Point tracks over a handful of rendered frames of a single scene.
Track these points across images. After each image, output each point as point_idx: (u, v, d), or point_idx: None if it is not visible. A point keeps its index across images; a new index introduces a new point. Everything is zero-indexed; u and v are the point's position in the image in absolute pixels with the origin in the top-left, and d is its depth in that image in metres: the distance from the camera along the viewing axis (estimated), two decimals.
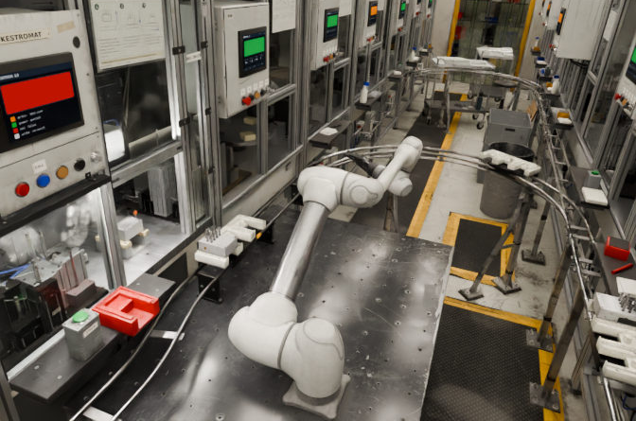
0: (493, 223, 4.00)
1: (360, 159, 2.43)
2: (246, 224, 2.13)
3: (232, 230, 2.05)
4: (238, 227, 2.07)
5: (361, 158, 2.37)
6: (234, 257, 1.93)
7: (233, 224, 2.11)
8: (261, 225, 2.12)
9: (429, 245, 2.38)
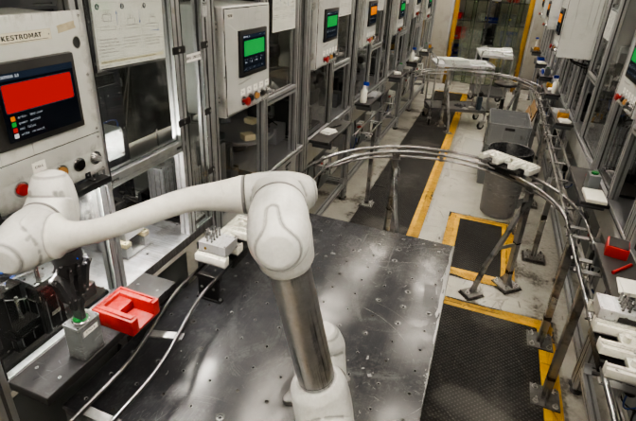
0: (493, 223, 4.00)
1: (78, 286, 1.25)
2: (246, 224, 2.13)
3: (232, 230, 2.05)
4: (238, 227, 2.07)
5: (84, 265, 1.28)
6: (234, 257, 1.93)
7: (233, 224, 2.11)
8: None
9: (429, 245, 2.38)
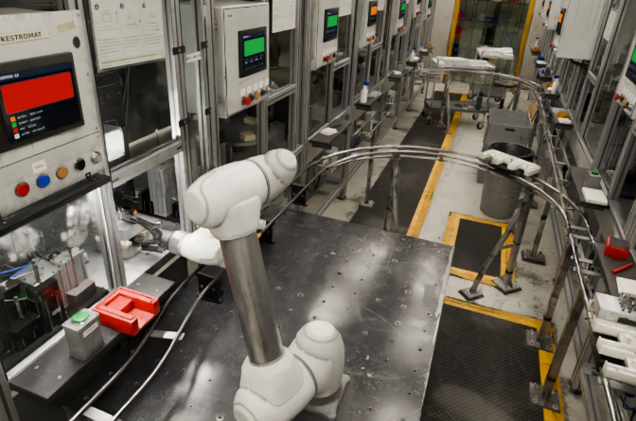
0: (493, 223, 4.00)
1: (146, 241, 1.76)
2: None
3: None
4: None
5: (159, 249, 1.78)
6: None
7: None
8: (261, 225, 2.12)
9: (429, 245, 2.38)
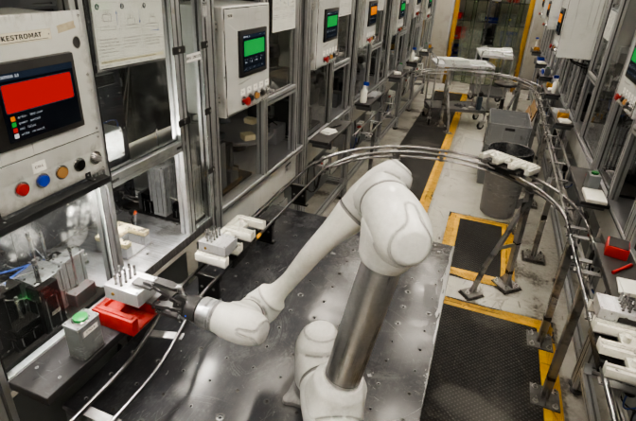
0: (493, 223, 4.00)
1: (162, 305, 1.39)
2: (246, 224, 2.13)
3: (232, 230, 2.05)
4: (238, 227, 2.07)
5: (178, 315, 1.40)
6: (234, 257, 1.93)
7: (233, 224, 2.11)
8: (261, 225, 2.12)
9: None
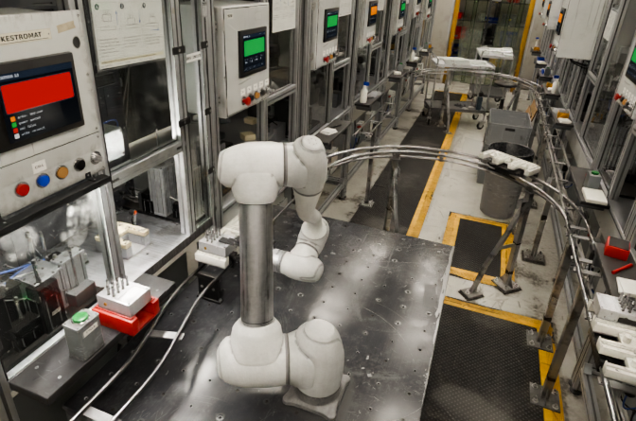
0: (493, 223, 4.00)
1: None
2: None
3: (232, 230, 2.05)
4: (238, 227, 2.07)
5: None
6: None
7: (233, 224, 2.11)
8: None
9: (429, 245, 2.38)
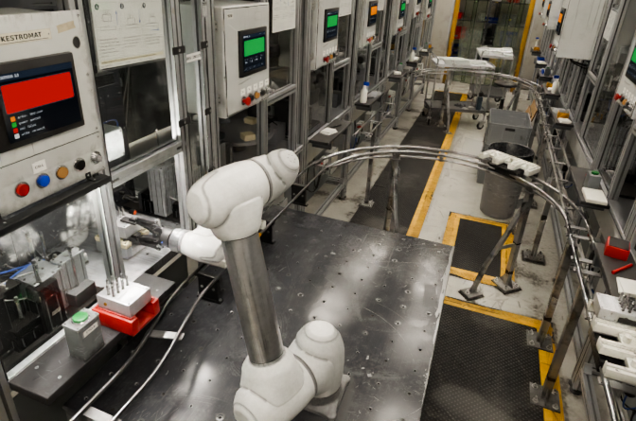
0: (493, 223, 4.00)
1: (144, 236, 1.75)
2: None
3: None
4: None
5: (157, 246, 1.77)
6: None
7: None
8: (261, 225, 2.12)
9: (429, 245, 2.38)
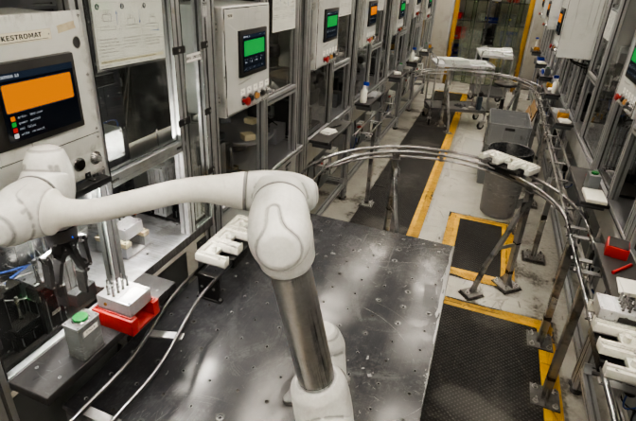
0: (493, 223, 4.00)
1: (79, 262, 1.24)
2: (246, 224, 2.13)
3: (232, 230, 2.05)
4: (238, 227, 2.07)
5: (81, 240, 1.26)
6: (234, 257, 1.93)
7: (233, 224, 2.11)
8: None
9: (429, 245, 2.38)
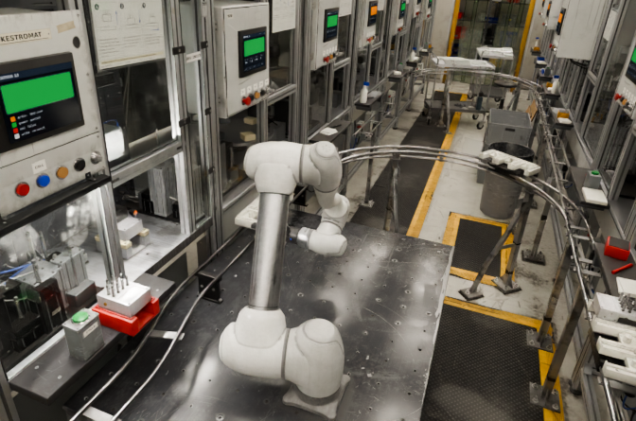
0: (493, 223, 4.00)
1: None
2: None
3: None
4: None
5: None
6: None
7: None
8: (290, 197, 2.39)
9: (429, 245, 2.38)
